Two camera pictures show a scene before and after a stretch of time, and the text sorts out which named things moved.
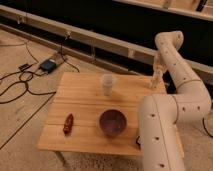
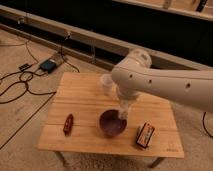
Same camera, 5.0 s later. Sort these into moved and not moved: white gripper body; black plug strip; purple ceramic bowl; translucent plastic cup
Moved: white gripper body
Not moved: purple ceramic bowl; black plug strip; translucent plastic cup
